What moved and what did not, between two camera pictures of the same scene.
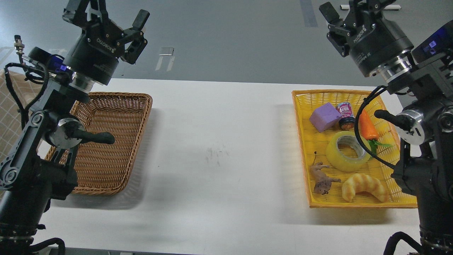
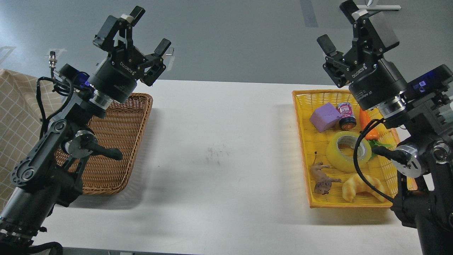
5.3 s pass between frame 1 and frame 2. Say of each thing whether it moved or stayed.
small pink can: stayed
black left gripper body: moved
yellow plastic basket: stayed
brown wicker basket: stayed
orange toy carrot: stayed
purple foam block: stayed
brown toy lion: stayed
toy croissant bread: stayed
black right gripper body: moved
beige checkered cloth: stayed
